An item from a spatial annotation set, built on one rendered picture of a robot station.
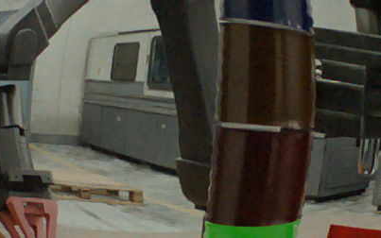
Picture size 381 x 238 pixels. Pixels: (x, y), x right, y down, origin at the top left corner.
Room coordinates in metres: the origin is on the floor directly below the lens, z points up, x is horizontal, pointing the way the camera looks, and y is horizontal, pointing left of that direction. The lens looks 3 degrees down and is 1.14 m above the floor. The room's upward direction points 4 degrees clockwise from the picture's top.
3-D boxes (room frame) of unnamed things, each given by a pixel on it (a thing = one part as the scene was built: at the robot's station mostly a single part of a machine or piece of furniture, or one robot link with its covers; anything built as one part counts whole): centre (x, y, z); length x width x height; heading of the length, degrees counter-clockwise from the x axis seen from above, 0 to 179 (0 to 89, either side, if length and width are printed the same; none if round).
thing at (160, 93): (9.94, 0.35, 1.21); 0.86 x 0.10 x 0.79; 31
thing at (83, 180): (7.29, 1.12, 0.07); 1.20 x 1.00 x 0.14; 123
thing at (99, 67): (11.00, 0.40, 1.24); 2.95 x 0.98 x 0.90; 31
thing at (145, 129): (9.92, -0.27, 0.49); 5.51 x 1.02 x 0.97; 31
